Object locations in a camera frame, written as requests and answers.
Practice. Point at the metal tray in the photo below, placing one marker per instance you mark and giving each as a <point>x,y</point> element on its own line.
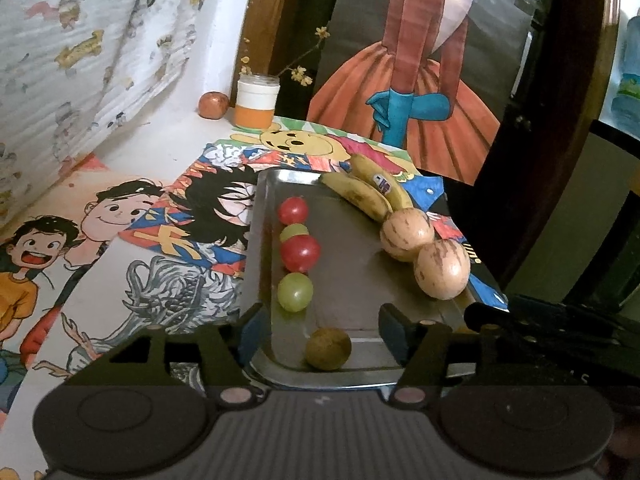
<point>350,270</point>

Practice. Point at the silver-haired figure drawing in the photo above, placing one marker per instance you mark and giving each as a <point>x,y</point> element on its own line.
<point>160,290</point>

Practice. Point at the wall poster orange dress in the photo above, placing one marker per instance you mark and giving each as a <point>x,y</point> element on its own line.
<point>425,75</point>

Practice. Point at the green grape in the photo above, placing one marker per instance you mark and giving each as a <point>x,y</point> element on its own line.
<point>295,231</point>
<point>295,291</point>

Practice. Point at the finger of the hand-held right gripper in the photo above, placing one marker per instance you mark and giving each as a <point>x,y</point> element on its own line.
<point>550,320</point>

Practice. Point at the colourful Pooh poster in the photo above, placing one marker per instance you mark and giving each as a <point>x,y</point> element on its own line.
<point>210,200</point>

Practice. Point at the brown wooden post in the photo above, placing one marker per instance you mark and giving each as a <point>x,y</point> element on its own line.
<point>272,25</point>

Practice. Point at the brown longan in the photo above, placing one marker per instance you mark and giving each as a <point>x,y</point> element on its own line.
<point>328,349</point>

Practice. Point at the striped pepino melon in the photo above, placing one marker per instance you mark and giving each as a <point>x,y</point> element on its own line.
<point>442,270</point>
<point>406,235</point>

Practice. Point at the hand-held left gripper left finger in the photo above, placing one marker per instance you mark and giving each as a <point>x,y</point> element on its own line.
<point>255,335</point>

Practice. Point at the yellow banana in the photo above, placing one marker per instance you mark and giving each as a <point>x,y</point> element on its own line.
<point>357,192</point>
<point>382,180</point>

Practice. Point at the printed cartoon blanket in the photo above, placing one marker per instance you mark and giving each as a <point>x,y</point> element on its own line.
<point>90,60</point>

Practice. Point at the cartoon boys drawing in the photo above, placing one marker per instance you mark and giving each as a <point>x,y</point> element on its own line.
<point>50,240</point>

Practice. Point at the brown round fruit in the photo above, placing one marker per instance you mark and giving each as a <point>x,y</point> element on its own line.
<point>214,106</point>

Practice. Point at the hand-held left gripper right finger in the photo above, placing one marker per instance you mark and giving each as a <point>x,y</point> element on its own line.
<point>395,332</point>

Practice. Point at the clear water bottle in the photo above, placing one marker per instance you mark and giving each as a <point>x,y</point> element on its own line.
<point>630,80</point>

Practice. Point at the yellow flower twig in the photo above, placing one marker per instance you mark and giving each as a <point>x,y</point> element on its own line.
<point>300,72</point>

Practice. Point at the orange and white jar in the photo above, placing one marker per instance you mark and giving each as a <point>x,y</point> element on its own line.
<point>256,105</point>

